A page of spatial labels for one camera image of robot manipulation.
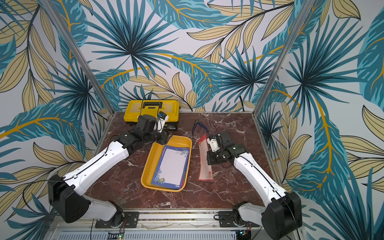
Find yellow plastic tray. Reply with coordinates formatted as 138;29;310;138
141;136;192;192

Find red bordered stationery paper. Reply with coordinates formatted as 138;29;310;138
198;134;214;182

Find blue floral stationery paper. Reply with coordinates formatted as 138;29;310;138
151;145;190;190

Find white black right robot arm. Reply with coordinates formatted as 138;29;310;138
207;132;303;240

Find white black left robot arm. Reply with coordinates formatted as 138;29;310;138
48;112;171;228

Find yellow black toolbox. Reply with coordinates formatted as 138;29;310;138
124;100;180;131

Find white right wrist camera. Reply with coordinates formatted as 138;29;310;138
207;138;220;152

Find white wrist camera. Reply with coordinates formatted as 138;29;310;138
207;138;220;152
156;112;169;133

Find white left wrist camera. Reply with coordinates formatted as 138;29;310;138
156;112;169;133

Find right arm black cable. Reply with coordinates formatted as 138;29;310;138
233;155;301;229

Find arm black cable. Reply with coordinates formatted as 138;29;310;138
233;155;301;229
139;92;161;116

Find blue handled pliers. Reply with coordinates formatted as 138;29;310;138
192;121;209;135

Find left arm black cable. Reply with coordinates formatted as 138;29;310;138
139;92;161;116

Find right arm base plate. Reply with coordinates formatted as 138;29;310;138
214;211;259;228

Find aluminium front rail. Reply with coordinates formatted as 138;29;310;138
46;209;246;239

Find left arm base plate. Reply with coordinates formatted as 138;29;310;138
95;211;140;229

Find aluminium right corner post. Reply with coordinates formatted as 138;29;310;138
253;1;315;119

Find aluminium corner post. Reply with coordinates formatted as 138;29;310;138
253;1;315;119
40;0;115;115

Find aluminium left corner post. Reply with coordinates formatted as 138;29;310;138
40;0;115;115

